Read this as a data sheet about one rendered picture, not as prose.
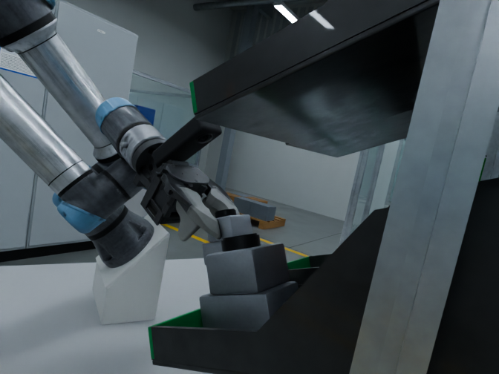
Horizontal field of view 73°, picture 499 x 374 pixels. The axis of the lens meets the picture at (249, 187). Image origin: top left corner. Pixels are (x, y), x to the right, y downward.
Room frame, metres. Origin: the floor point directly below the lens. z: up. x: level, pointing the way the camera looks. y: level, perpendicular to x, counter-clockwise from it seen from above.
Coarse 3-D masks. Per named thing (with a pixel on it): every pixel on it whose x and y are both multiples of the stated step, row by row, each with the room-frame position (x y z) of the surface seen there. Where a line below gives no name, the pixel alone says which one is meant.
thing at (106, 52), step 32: (64, 32) 2.92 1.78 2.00; (96, 32) 3.15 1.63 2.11; (128, 32) 3.44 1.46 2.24; (96, 64) 3.18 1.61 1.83; (128, 64) 3.46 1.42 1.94; (128, 96) 3.53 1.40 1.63; (64, 128) 3.01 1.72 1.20; (96, 160) 3.30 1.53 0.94; (32, 192) 2.87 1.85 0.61; (32, 224) 2.87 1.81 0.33; (64, 224) 3.11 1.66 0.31; (32, 256) 2.93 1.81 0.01
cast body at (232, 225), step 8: (216, 216) 0.45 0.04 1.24; (224, 216) 0.44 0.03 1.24; (232, 216) 0.43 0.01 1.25; (240, 216) 0.44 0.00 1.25; (248, 216) 0.45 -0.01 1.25; (224, 224) 0.43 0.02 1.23; (232, 224) 0.42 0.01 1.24; (240, 224) 0.44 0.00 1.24; (248, 224) 0.45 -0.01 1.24; (224, 232) 0.43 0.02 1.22; (232, 232) 0.42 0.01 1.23; (240, 232) 0.43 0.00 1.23; (248, 232) 0.44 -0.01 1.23; (208, 240) 0.44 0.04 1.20; (216, 240) 0.43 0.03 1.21; (208, 248) 0.44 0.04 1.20; (216, 248) 0.43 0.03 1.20
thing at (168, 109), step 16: (144, 80) 4.24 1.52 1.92; (144, 96) 4.27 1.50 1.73; (160, 96) 4.48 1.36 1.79; (176, 96) 4.70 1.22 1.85; (144, 112) 4.30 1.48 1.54; (160, 112) 4.51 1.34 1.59; (176, 112) 4.73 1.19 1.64; (192, 112) 4.99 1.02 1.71; (160, 128) 4.55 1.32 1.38; (176, 128) 4.78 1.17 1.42; (192, 160) 5.13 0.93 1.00
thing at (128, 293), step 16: (160, 240) 0.81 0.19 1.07; (144, 256) 0.80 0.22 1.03; (160, 256) 0.82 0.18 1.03; (96, 272) 0.90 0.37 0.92; (112, 272) 0.79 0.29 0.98; (128, 272) 0.78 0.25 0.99; (144, 272) 0.80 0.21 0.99; (160, 272) 0.82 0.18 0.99; (96, 288) 0.87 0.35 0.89; (112, 288) 0.76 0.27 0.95; (128, 288) 0.78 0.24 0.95; (144, 288) 0.80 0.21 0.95; (112, 304) 0.76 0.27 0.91; (128, 304) 0.78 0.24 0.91; (144, 304) 0.81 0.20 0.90; (112, 320) 0.77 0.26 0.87; (128, 320) 0.79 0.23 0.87; (144, 320) 0.81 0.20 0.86
